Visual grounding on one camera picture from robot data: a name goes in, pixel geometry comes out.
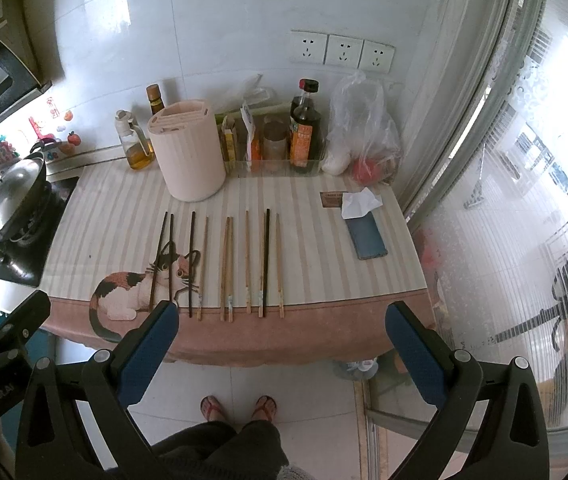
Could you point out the glass spice jar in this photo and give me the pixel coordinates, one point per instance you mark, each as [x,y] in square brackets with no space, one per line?
[274,144]

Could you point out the orange seasoning packet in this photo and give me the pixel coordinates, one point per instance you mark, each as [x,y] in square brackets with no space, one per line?
[253,144]

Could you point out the pink utensil holder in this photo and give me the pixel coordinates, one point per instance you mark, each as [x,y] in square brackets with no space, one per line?
[188,150]

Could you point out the right wall socket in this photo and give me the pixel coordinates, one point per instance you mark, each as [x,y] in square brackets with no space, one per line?
[376,57]

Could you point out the clear plastic bag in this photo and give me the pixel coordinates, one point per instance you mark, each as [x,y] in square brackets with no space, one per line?
[362,137]

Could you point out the striped cat table cloth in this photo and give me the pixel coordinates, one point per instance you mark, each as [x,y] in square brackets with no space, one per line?
[334,303]

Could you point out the red cap soy sauce bottle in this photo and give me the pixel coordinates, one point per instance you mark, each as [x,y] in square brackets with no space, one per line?
[305,137]

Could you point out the blue phone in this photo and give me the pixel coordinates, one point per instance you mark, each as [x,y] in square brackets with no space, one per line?
[366,238]

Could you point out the oil glass bottle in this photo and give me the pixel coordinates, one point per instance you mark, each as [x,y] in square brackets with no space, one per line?
[137,148]

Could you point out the black gas stove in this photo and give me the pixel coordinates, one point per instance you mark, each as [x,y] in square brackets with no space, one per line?
[23,257]

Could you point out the right sandaled foot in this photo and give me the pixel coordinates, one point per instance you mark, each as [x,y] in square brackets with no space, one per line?
[265,409]

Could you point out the sandaled foot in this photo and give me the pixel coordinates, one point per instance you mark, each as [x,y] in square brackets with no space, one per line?
[212,410]
[265,409]

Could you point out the clear storage tray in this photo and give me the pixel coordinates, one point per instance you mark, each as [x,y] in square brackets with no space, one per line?
[312,168]

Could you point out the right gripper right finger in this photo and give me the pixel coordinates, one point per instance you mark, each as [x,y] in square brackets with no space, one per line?
[423,352]

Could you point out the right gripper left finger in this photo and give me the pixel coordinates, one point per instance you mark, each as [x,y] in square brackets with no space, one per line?
[138,356]

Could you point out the black chopstick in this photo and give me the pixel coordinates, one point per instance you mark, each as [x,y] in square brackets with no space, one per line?
[266,262]
[191,264]

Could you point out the brown card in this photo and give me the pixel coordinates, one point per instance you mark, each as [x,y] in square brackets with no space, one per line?
[331,199]

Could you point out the yellow seasoning box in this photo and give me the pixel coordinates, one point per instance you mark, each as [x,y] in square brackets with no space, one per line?
[228,130]

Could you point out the left wall socket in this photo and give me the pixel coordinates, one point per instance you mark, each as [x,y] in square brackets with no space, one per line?
[307,47]

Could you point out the brown cap sauce bottle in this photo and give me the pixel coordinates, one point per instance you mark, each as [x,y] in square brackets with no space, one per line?
[154,98]

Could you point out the left sandaled foot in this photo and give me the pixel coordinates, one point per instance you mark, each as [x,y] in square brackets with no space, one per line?
[212,410]

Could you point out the white tissue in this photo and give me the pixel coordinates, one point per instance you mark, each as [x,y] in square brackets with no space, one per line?
[356,205]

